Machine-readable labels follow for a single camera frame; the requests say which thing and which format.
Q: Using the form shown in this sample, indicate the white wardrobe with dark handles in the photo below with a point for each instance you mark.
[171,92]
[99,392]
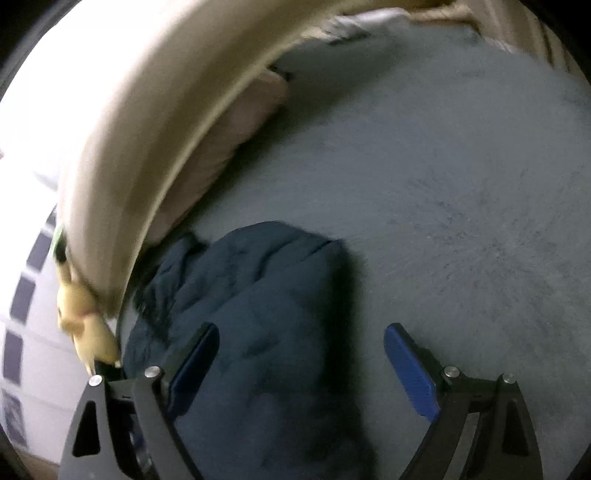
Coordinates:
[42,378]

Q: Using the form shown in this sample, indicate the clutter pile beside bed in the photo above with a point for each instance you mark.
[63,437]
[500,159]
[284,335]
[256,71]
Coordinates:
[344,28]

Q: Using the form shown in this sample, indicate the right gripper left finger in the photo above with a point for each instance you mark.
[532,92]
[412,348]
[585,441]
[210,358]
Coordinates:
[124,428]

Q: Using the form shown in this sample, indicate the wooden bed headboard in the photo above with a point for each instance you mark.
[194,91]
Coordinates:
[185,80]

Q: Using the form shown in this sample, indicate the pink pillow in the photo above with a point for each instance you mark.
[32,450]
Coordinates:
[237,124]

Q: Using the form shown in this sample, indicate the navy blue puffer jacket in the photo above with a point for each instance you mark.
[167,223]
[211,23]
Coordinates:
[277,402]

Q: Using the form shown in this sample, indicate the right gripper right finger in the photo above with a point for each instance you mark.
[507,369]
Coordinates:
[504,445]

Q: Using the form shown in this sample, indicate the yellow plush toy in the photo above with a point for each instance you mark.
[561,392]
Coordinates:
[79,316]

